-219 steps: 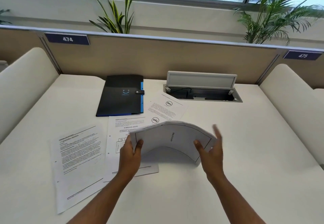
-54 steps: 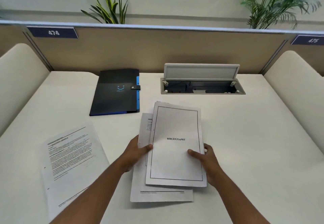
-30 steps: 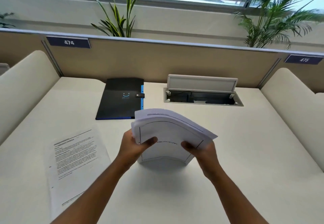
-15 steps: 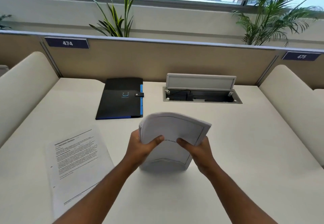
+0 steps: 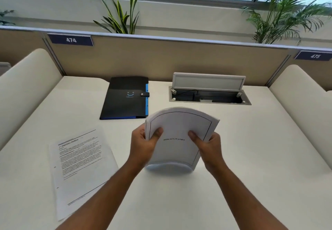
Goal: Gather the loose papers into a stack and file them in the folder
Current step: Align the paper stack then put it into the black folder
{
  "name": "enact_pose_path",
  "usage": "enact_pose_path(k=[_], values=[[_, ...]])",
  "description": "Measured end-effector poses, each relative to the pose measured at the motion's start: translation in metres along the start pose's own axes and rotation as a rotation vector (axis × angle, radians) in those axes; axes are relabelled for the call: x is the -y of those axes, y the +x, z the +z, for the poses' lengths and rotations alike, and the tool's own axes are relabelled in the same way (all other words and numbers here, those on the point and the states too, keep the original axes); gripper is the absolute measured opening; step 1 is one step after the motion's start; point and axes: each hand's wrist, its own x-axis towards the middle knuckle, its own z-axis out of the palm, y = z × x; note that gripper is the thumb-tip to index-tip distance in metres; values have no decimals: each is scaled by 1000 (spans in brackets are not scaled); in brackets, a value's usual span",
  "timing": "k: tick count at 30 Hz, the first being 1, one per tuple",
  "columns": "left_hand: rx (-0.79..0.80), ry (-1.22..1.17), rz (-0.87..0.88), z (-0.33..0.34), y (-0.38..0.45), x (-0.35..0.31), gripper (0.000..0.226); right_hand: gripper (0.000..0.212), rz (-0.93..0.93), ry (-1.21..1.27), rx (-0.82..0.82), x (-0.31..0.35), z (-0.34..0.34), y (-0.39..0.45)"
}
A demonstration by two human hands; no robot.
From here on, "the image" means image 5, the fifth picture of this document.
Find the blue desk number plate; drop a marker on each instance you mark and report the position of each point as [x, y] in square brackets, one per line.
[70, 40]
[314, 56]

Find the green palm plant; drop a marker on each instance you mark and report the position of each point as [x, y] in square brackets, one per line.
[282, 9]

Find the person's left hand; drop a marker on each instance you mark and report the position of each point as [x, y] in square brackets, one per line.
[141, 148]

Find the small green plant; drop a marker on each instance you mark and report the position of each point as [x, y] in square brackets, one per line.
[6, 17]

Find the person's left forearm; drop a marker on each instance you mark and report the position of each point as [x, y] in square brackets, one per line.
[99, 198]

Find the black document folder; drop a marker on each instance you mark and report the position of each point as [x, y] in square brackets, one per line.
[124, 98]

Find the printed paper sheet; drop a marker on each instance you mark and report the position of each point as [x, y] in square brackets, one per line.
[83, 170]

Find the person's right hand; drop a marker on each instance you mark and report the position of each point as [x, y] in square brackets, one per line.
[210, 150]

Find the person's right thumb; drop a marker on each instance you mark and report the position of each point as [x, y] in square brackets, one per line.
[195, 137]

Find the person's left thumb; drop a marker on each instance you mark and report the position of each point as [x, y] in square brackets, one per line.
[157, 134]

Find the white paper stack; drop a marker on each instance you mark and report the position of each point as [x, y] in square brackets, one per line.
[179, 136]

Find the person's right forearm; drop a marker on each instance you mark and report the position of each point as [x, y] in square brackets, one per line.
[243, 198]

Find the green snake plant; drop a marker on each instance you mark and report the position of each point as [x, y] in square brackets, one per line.
[120, 11]

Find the beige desk partition panel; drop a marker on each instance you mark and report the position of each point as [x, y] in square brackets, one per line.
[166, 58]

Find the cream curved side divider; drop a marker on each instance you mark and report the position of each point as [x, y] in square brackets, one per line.
[303, 100]
[24, 87]

